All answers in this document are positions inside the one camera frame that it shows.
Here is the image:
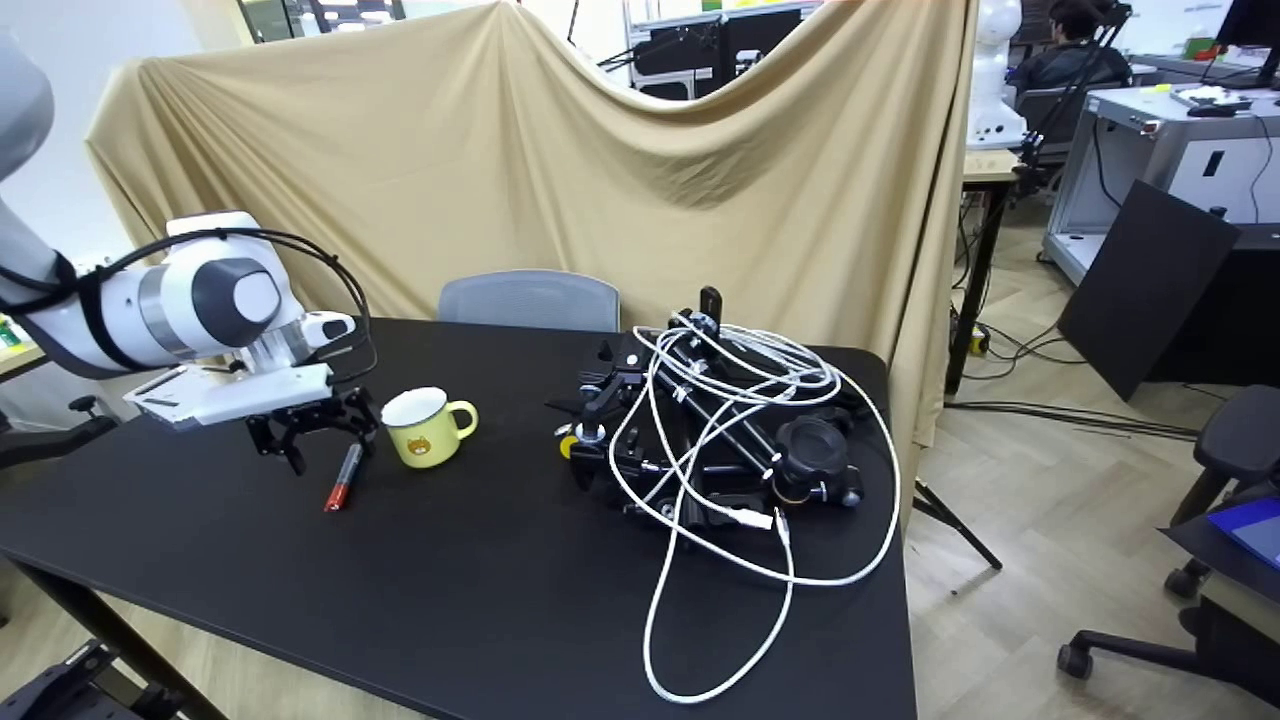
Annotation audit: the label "black computer monitor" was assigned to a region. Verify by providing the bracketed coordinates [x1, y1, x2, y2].
[1211, 0, 1280, 55]

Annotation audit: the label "white camera bracket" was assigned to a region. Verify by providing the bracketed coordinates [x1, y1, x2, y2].
[184, 358, 342, 430]

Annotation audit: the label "blue item on chair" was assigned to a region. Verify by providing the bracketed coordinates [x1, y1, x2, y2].
[1206, 491, 1280, 571]

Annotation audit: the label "black flat panel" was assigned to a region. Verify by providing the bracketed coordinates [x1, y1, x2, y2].
[1055, 175, 1245, 405]

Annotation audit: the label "black office chair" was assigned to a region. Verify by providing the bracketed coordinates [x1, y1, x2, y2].
[1055, 381, 1280, 712]

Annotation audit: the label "black armrest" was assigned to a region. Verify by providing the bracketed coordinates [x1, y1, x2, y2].
[0, 390, 126, 470]

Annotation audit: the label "grey chair backrest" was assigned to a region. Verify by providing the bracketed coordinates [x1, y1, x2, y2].
[438, 268, 630, 334]

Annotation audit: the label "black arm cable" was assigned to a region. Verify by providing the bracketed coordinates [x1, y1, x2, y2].
[0, 225, 379, 381]

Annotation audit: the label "beige cloth backdrop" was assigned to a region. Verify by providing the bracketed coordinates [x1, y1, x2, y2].
[84, 0, 986, 450]

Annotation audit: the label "black background equipment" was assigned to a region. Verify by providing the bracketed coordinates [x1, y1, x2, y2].
[591, 0, 814, 103]

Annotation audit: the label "red capped marker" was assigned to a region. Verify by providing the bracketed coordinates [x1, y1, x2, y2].
[320, 438, 369, 519]

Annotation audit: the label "white cable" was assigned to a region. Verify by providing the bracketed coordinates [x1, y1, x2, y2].
[604, 311, 909, 706]

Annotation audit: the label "seated person dark clothes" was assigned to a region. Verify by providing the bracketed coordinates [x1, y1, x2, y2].
[1013, 0, 1136, 97]

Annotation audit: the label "white grey cabinet desk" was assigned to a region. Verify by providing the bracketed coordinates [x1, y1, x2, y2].
[1035, 78, 1280, 293]

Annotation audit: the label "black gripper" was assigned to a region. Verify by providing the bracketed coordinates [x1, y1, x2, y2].
[245, 390, 383, 480]

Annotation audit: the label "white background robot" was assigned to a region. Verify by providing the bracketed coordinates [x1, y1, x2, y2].
[966, 0, 1031, 153]

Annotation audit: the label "black equipment pile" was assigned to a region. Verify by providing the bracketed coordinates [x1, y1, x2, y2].
[554, 280, 872, 535]

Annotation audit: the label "yellow mug white interior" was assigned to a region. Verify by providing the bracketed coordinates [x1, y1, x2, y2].
[376, 384, 484, 475]

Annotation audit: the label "wooden table black leg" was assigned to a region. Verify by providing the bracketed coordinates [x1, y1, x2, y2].
[943, 144, 1028, 398]

